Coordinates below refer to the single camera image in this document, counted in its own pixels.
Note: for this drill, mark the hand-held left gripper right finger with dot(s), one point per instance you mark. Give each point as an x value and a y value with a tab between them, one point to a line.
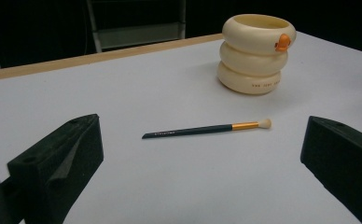
344	155

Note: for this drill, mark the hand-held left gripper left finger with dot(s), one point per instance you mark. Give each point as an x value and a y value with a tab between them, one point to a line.
61	155

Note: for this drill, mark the cream ringed duck brush holder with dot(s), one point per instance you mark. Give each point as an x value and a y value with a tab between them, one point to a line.
253	62

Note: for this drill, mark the dark makeup brush gold ferrule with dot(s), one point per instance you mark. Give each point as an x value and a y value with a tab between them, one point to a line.
197	129

